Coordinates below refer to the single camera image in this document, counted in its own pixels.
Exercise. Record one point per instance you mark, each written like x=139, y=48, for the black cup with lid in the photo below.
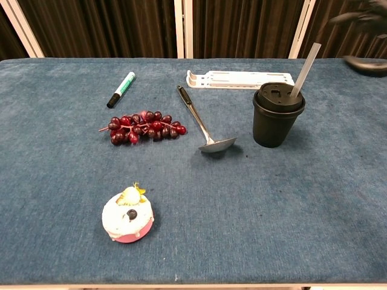
x=276, y=121

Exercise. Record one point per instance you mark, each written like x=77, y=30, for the blue table cloth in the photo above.
x=193, y=187

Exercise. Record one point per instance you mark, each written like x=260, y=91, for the red grape bunch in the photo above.
x=145, y=127

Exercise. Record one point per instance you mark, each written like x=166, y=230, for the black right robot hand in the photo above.
x=370, y=16

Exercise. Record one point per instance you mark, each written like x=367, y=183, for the clear plastic straw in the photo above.
x=303, y=71

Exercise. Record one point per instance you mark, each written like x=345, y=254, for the white frame post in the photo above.
x=302, y=28
x=24, y=28
x=183, y=28

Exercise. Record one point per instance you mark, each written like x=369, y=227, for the dark brown curtain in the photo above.
x=99, y=27

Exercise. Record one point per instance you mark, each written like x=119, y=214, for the pink toy cake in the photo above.
x=127, y=216

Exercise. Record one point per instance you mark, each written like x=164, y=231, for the white folding stand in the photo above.
x=239, y=79

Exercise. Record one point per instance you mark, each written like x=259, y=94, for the green white marker pen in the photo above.
x=122, y=88

